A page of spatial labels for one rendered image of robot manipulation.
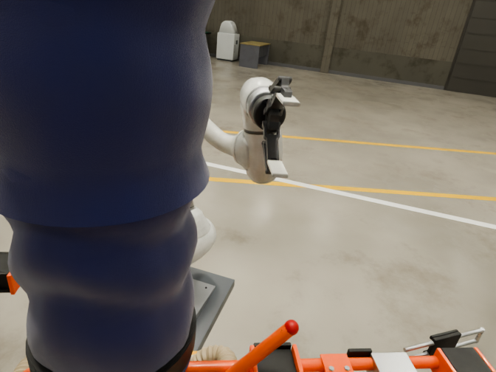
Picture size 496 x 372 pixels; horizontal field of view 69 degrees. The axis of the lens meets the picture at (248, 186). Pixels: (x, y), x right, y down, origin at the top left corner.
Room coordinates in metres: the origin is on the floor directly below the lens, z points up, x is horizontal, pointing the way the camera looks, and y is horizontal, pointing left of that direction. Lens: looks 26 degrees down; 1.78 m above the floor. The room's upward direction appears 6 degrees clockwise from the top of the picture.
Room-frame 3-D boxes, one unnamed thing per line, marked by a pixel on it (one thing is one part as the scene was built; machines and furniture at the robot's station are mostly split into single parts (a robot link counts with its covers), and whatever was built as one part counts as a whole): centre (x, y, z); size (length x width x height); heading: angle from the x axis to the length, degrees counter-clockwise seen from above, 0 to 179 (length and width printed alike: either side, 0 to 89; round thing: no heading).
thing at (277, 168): (0.65, -0.05, 1.51); 0.07 x 0.03 x 0.01; 9
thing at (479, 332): (0.51, -0.36, 1.23); 0.31 x 0.03 x 0.05; 111
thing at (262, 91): (0.86, -0.02, 1.57); 0.09 x 0.06 x 0.09; 99
